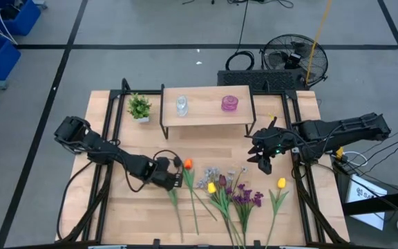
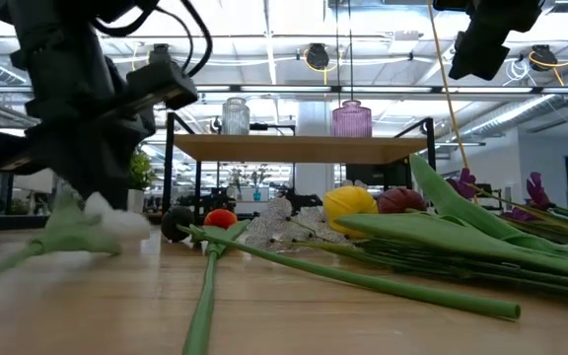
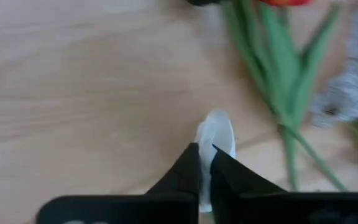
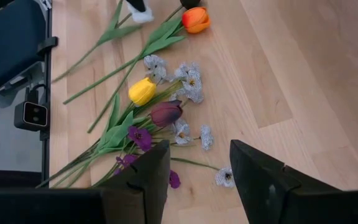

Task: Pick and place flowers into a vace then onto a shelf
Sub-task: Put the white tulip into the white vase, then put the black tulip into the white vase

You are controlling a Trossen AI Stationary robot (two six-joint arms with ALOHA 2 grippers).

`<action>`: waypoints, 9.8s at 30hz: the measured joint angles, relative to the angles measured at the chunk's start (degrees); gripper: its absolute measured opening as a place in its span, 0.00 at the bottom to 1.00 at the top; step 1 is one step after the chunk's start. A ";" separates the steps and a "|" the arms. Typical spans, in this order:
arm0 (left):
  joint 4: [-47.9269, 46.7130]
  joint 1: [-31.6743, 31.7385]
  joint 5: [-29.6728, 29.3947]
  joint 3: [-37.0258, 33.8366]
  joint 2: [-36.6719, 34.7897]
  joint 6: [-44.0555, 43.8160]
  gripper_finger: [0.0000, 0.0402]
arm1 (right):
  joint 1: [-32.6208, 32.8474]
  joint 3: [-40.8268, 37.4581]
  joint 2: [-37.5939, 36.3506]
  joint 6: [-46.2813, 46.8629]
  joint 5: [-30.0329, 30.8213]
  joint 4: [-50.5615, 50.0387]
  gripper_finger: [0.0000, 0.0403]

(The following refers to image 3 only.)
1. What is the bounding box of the white artificial daisy bunch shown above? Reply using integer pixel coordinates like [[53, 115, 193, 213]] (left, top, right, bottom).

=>
[[310, 4, 358, 175]]

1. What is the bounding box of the dark red artificial tulip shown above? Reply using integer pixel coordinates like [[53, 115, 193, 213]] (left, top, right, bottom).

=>
[[258, 0, 347, 192]]

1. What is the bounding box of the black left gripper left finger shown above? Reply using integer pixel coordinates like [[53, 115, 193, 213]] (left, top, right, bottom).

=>
[[35, 142, 200, 224]]

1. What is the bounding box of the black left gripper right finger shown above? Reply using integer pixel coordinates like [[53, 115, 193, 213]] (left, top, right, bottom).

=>
[[210, 144, 358, 224]]

